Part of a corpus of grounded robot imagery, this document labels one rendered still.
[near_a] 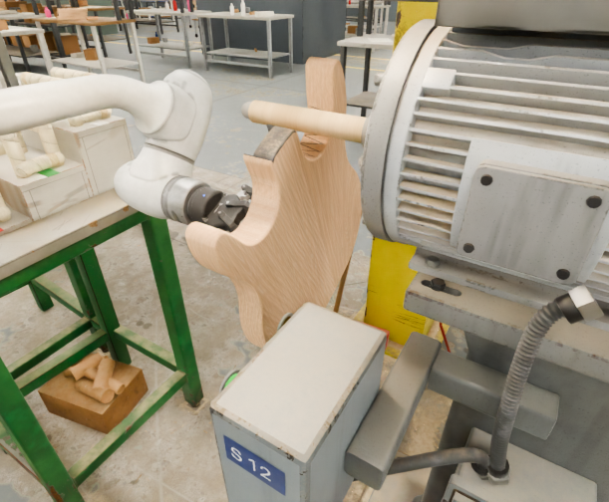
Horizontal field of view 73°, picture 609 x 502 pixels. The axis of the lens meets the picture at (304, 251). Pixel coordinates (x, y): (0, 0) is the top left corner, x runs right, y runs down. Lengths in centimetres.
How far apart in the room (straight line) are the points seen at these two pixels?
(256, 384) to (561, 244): 28
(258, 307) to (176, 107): 42
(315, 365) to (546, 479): 33
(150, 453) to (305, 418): 140
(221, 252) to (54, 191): 76
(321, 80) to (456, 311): 35
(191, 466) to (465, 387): 127
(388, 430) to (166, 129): 63
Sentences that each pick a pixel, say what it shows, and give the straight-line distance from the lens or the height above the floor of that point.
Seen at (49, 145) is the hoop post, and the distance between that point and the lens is 120.
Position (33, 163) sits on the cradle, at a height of 105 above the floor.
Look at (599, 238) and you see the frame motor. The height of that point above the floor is 124.
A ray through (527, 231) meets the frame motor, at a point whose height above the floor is 124.
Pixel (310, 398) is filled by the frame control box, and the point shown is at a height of 112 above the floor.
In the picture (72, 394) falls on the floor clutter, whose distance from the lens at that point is 183.
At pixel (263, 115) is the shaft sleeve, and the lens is 61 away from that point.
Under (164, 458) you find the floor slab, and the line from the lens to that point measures 170.
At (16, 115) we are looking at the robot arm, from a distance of 73.
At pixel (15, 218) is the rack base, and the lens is 119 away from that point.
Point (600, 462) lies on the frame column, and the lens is 62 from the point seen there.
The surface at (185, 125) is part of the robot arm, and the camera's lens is 84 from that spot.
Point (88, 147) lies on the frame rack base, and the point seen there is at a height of 106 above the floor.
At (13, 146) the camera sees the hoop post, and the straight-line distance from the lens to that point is 116.
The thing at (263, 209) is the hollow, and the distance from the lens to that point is 55.
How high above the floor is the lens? 141
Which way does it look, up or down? 33 degrees down
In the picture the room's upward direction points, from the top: straight up
